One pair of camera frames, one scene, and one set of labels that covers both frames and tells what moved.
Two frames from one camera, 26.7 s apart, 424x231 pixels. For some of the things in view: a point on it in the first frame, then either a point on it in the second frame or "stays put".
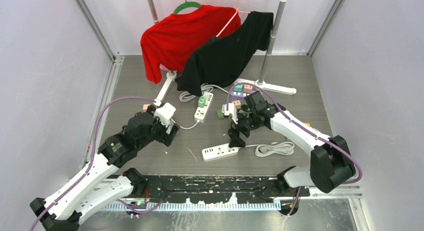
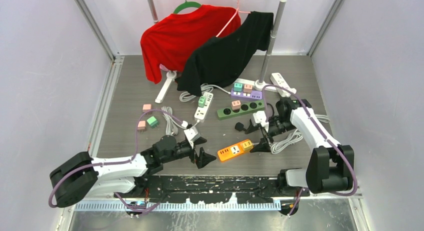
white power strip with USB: (218, 151) -> (277, 80)
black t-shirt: (219, 60) stays put
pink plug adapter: (145, 107) stays put
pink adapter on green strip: (237, 104) stays put
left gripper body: (158, 132) -> (186, 150)
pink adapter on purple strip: (247, 88) stays put
